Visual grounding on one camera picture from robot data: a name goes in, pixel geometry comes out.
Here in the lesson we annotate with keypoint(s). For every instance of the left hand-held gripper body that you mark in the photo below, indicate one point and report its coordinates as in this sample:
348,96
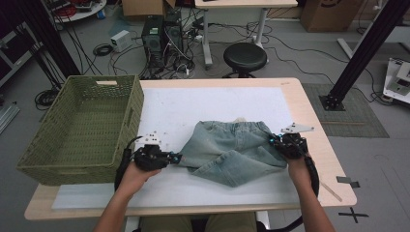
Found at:
150,158

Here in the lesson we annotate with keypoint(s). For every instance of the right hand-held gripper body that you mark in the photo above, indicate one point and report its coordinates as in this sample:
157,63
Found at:
293,146

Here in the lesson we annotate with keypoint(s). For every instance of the light blue denim skirt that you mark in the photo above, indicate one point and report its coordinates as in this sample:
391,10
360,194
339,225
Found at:
225,145

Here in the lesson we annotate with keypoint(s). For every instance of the green woven basket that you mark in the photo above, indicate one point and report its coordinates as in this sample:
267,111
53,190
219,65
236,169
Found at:
80,174

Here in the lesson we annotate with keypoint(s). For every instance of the person's right hand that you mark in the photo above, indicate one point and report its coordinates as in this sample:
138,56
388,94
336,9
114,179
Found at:
298,169

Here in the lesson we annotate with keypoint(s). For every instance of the person's left hand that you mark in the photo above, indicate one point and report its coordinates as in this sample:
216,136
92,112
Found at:
137,179

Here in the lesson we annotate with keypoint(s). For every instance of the thin wooden stick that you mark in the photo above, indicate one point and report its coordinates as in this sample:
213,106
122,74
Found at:
331,192

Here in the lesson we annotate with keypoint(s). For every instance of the black tape strip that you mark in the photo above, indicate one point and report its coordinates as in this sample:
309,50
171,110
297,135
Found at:
346,180

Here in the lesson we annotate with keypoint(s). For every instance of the white foam mat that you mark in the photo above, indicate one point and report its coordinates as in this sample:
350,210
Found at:
209,103

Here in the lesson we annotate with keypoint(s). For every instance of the grey floor mat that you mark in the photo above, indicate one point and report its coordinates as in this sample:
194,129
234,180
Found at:
354,124

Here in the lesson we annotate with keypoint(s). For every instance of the person's khaki trousers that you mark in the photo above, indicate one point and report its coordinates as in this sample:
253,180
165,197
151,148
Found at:
161,225

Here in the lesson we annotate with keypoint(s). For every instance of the black round stool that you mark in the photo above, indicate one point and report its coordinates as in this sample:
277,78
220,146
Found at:
245,56

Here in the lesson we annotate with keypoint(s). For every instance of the black computer tower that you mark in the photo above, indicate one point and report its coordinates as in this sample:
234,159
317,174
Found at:
151,42

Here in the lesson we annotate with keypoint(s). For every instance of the black metal beam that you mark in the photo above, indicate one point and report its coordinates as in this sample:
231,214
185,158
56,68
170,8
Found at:
54,42
364,51

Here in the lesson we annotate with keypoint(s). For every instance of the small white box device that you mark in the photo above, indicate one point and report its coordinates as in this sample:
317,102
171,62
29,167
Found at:
121,41

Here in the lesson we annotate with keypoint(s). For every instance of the white machine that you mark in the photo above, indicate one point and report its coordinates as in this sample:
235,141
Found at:
396,80

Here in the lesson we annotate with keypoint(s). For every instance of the large cardboard box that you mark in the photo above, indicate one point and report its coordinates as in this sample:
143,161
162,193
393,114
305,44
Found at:
328,16

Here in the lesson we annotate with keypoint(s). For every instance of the white desk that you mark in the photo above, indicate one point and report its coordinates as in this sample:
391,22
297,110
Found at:
245,4

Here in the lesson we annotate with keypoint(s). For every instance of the open cardboard box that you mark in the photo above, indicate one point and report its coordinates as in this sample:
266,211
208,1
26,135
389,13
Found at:
141,8

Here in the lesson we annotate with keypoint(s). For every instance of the round white table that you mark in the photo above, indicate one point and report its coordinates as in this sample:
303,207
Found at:
83,14

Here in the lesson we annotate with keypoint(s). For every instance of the grey metal rack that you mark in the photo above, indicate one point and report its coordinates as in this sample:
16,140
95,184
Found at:
16,61

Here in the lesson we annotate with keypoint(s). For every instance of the metal rail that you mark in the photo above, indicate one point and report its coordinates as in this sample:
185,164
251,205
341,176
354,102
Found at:
6,117

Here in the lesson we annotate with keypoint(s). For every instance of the white desk frame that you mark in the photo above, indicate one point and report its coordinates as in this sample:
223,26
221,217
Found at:
399,34

